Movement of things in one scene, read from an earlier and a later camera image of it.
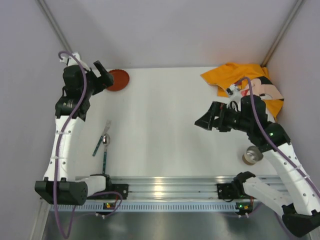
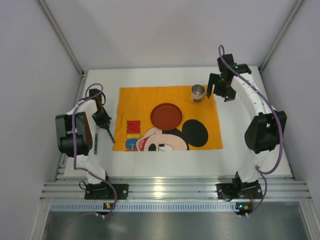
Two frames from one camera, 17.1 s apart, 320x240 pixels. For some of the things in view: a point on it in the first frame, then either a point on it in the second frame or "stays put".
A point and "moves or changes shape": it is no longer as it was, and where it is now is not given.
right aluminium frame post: (282, 33) stays put
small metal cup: (252, 155) moves or changes shape
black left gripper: (99, 81) -> (102, 120)
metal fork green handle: (107, 125) -> (96, 139)
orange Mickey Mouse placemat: (224, 76) moves or changes shape
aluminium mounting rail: (173, 187) stays put
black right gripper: (217, 118) -> (222, 90)
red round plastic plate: (121, 80) -> (166, 116)
